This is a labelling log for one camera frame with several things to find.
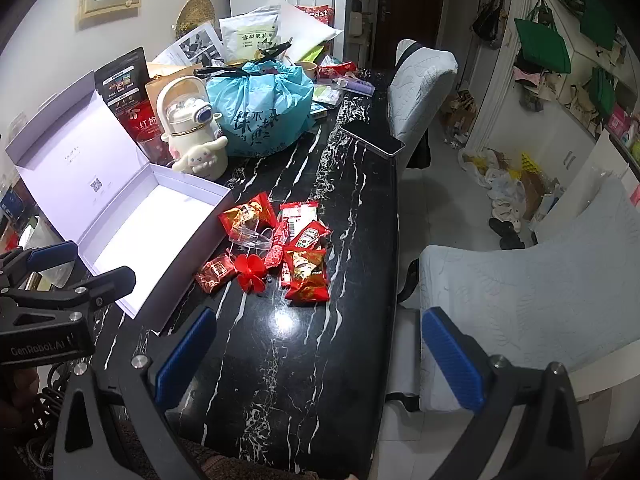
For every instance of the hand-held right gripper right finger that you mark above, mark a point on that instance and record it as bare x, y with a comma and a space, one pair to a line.
452, 360

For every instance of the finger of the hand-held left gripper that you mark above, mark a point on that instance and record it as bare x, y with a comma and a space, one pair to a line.
110, 282
50, 255

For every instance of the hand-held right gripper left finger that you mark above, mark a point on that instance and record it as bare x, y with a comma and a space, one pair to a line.
185, 355

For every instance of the white cardboard box with lid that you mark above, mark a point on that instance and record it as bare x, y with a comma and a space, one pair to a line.
150, 220

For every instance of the dark red candy packet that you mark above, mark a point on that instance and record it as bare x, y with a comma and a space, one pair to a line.
215, 272

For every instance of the clear plastic clip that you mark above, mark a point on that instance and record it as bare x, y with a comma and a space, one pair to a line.
255, 240

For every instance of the small red sauce sachet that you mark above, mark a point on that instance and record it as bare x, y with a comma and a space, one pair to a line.
275, 250

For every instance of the red cartoon figure candy packet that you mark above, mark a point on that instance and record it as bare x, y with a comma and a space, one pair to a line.
240, 215
305, 275

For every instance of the red ketchup sachet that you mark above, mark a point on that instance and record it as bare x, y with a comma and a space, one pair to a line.
310, 235

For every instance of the long red barcode sachet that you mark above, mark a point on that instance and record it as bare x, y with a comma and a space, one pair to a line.
300, 210

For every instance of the black slippers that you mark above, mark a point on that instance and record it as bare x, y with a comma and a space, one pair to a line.
505, 232

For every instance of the cream cartoon dog water bottle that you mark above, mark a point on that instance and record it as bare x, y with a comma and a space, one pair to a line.
190, 130

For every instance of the black and red package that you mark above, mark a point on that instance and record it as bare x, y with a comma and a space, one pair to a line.
122, 90

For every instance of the brown paper bag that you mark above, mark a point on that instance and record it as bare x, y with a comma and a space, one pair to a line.
170, 85

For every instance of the yellow plastic item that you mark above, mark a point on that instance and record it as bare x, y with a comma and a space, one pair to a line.
530, 162

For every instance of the blue plastic bag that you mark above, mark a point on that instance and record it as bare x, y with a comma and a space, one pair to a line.
260, 110

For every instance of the smartphone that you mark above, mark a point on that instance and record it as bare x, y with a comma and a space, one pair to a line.
372, 142

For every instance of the white cabinet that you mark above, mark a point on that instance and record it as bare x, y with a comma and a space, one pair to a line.
595, 170

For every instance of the black and white printed paper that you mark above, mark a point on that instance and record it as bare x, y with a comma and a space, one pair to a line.
195, 45

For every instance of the woven straw fan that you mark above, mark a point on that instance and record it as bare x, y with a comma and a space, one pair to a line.
195, 15

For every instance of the white tea pouch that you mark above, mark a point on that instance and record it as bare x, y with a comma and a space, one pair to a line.
247, 35

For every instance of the beige bowl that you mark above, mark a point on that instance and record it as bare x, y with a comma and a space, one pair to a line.
305, 69

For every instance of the purple pouch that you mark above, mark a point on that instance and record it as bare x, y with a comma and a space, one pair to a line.
357, 85

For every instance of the red tissue pack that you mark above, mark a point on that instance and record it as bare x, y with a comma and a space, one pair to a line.
337, 71

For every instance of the large green tote bag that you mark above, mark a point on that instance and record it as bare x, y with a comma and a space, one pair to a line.
542, 42

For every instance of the white and red shopping bag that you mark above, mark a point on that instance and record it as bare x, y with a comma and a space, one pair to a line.
315, 12

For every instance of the black handbag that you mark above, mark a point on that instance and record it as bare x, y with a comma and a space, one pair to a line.
487, 20

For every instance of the dark wooden door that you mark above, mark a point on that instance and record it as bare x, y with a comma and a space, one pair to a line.
410, 10

